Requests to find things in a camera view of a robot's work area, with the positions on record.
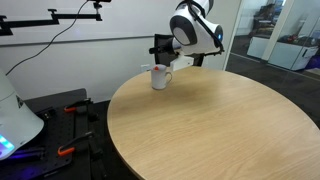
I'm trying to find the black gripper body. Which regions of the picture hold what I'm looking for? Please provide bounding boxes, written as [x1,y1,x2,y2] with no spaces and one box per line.
[165,37,183,56]

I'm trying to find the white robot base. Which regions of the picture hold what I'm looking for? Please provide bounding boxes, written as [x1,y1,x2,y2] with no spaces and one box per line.
[0,68,45,162]

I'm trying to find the white ceramic mug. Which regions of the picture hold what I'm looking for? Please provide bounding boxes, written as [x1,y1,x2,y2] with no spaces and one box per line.
[150,64,174,91]

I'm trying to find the black mesh office chair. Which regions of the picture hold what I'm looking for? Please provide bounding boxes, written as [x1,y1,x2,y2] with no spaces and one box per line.
[153,33,205,68]

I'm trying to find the dark armchair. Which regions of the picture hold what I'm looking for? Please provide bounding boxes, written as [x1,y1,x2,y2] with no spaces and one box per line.
[252,3,278,34]

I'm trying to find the white low cabinet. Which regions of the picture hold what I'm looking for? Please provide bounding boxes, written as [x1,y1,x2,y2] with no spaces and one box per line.
[248,36,319,72]

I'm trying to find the black robot cart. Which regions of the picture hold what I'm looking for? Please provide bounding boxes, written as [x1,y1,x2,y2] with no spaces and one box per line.
[0,88,113,180]

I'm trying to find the black perforated breadboard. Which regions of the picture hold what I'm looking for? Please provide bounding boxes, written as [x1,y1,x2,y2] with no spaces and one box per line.
[0,111,77,180]

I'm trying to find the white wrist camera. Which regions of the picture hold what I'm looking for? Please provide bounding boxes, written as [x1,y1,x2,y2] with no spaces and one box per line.
[169,54,195,72]

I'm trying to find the white wall outlet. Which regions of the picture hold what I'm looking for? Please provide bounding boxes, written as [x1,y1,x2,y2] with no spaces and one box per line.
[139,63,152,73]

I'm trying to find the thick black wrist cable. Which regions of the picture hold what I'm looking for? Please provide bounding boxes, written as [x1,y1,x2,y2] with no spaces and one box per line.
[182,0,225,54]

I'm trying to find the black boom mounted camera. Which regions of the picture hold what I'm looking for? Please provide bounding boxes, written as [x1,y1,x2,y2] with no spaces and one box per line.
[87,0,113,10]

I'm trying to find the thin black camera cable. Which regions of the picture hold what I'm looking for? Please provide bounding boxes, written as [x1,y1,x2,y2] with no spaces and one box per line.
[4,0,89,77]

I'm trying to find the black clamp orange handles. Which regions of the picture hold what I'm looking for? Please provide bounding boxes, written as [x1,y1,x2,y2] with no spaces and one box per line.
[56,130,104,161]
[63,97,99,123]

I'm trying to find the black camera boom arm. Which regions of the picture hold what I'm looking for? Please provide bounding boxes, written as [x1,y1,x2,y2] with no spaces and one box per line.
[0,8,104,37]

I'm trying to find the robot base mounting bracket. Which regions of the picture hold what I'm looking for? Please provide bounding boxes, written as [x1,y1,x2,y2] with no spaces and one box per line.
[34,106,56,120]

